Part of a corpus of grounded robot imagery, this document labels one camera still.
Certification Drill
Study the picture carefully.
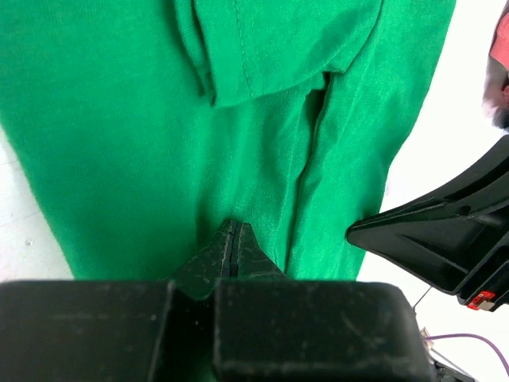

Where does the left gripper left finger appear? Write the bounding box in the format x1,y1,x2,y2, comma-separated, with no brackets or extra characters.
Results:
1,220,237,381

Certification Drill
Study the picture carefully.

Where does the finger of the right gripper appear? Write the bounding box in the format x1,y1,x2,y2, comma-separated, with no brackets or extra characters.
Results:
346,136,508,311

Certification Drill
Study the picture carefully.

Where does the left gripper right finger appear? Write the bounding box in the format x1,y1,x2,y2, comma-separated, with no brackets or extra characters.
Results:
212,221,433,381

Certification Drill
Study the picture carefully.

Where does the green polo shirt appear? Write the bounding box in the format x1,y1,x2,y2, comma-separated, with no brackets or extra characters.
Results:
1,1,455,279

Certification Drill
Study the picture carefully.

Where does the coral red t shirt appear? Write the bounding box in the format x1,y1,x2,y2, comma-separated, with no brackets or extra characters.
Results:
490,14,509,69

